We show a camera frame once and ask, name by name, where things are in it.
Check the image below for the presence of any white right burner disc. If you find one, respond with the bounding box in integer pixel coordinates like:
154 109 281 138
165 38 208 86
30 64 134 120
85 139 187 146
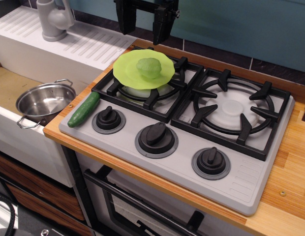
199 88 268 130

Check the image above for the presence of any light green toy cauliflower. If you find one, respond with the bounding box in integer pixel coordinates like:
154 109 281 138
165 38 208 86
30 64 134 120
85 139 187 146
136 58 162 79

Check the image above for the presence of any black right stove knob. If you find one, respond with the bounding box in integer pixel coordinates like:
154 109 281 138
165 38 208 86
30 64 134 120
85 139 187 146
191 147 231 180

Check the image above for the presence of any wooden drawer front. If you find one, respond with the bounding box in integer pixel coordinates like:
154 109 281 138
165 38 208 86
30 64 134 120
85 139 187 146
0 151 92 236

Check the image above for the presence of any white burner disc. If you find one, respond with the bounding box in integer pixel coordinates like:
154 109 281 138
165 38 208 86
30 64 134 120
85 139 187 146
122 72 185 98
199 88 268 130

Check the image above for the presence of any grey toy stove top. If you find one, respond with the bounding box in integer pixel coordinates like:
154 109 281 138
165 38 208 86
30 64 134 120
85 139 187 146
58 46 296 217

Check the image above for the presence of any black left burner grate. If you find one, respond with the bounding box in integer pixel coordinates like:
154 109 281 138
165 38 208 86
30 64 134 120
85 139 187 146
92 47 205 123

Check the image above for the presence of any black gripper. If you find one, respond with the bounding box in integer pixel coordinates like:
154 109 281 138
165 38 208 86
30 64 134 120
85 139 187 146
114 0 180 45

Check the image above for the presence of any black right burner grate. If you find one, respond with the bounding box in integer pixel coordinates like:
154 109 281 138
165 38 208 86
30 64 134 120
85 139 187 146
171 68 293 161

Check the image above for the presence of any black stove knob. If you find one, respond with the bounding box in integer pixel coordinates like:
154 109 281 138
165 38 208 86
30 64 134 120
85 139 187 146
92 106 126 135
191 147 231 180
135 122 179 159

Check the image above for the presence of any toy oven door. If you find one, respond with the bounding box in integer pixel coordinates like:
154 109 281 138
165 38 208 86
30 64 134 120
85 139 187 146
77 154 248 236

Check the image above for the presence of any black burner grate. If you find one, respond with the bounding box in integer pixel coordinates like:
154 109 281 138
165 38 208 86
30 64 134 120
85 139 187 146
171 68 293 161
92 47 205 123

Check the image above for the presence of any black left stove knob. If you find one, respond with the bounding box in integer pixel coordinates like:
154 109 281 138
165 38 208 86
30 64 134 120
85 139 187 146
92 106 126 135

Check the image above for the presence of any small stainless steel pot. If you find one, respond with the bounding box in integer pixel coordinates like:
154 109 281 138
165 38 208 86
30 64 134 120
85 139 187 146
16 79 76 129

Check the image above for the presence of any dark green toy pickle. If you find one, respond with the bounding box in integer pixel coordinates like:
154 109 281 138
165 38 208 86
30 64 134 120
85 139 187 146
67 91 100 128

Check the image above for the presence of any lime green plastic plate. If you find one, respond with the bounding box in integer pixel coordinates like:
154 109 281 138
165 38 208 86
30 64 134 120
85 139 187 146
113 49 175 89

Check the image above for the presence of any black braided cable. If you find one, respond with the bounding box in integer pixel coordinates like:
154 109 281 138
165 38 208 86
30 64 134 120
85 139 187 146
0 195 18 233

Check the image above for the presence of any white toy sink unit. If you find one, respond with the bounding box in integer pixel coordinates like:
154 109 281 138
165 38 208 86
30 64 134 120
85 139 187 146
0 6 135 187

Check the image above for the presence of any black oven door handle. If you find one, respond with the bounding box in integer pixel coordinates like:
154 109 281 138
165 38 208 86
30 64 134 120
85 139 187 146
84 170 204 236

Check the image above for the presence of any white left burner disc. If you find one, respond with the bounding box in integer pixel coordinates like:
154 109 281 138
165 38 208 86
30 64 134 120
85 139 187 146
122 72 185 98

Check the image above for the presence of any grey toy faucet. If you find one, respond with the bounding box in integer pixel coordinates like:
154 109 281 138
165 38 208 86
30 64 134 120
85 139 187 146
36 0 75 42

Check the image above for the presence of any black middle stove knob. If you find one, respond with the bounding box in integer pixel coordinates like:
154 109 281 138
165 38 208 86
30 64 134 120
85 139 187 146
135 122 179 159

